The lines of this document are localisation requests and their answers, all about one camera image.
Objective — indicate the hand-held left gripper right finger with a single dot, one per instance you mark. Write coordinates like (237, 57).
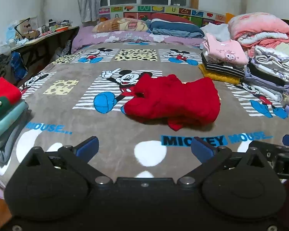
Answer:
(202, 149)

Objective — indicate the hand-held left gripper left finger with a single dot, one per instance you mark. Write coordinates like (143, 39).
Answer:
(86, 147)

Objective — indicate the red knitted sweater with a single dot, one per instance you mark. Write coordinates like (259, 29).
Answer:
(173, 101)

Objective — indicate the cartoon mouse printed blanket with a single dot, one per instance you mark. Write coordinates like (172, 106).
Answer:
(62, 115)

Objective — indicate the lavender folded garment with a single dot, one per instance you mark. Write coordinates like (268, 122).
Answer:
(262, 86)

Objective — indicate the yellow folded garment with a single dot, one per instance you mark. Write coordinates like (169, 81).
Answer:
(219, 78)

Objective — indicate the teal folded garment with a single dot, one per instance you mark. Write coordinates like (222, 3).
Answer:
(10, 121)

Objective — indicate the white patterned folded garment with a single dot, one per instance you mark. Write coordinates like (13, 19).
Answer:
(272, 60)

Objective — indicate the black striped folded garment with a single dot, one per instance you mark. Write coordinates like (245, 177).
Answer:
(221, 68)

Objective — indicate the red and green folded garment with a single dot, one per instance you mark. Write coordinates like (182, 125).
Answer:
(4, 91)

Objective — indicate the grey patterned cloth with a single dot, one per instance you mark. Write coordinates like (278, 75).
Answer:
(61, 50)

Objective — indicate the pink folded garment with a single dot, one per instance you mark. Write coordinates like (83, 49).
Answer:
(226, 50)

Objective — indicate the blue bag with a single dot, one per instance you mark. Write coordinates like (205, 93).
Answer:
(18, 65)

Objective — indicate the dark wooden desk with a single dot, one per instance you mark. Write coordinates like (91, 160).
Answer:
(50, 38)

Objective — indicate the dark garment pile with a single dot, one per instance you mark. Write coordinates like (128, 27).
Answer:
(3, 63)

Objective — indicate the pink folded blanket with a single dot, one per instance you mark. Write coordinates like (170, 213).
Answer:
(260, 26)

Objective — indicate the purple printed quilt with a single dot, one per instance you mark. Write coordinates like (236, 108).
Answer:
(134, 37)

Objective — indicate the white grey garment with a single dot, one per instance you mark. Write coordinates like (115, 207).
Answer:
(216, 30)

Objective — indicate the pile of small desk items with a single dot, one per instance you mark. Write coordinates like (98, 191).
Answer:
(57, 26)

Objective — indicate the blue folded quilt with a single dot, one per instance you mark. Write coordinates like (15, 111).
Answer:
(173, 27)

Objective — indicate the orange printed pillow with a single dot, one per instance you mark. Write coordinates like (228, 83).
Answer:
(120, 25)

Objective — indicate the pile of plastic bags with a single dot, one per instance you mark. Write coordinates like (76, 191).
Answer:
(2, 45)

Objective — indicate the white printed box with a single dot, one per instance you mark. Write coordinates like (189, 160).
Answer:
(31, 25)

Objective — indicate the red pillow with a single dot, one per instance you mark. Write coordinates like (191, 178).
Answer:
(168, 16)

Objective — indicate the black desk lamp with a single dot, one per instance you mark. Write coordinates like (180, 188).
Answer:
(26, 19)

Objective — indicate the grey curtain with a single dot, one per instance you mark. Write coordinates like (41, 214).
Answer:
(89, 0)

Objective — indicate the colourful printed headboard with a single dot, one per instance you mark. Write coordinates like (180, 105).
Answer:
(144, 9)

